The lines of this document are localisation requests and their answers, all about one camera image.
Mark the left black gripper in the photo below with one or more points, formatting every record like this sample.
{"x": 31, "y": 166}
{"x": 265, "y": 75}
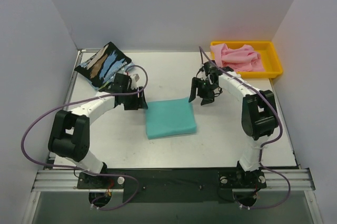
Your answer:
{"x": 137, "y": 98}

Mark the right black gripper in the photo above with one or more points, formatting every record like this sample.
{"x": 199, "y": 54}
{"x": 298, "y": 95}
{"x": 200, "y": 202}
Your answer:
{"x": 204, "y": 90}

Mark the yellow plastic tray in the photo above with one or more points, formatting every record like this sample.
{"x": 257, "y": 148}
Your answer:
{"x": 270, "y": 59}

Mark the teal t shirt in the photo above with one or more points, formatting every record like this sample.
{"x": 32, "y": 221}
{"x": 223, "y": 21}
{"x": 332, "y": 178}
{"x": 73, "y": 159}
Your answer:
{"x": 169, "y": 118}

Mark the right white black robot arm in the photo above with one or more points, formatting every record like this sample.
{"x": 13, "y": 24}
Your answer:
{"x": 258, "y": 115}

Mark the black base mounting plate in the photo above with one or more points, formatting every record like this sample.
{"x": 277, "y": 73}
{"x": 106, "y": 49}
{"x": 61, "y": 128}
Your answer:
{"x": 178, "y": 185}

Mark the pink t shirt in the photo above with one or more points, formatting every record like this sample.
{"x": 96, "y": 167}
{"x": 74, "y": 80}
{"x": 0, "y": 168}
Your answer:
{"x": 242, "y": 59}

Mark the aluminium front rail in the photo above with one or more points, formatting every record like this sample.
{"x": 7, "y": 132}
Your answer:
{"x": 66, "y": 181}

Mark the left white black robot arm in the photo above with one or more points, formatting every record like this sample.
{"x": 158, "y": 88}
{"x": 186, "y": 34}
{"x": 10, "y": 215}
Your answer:
{"x": 70, "y": 134}

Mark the folded black printed t shirt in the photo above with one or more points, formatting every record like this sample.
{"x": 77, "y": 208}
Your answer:
{"x": 103, "y": 65}

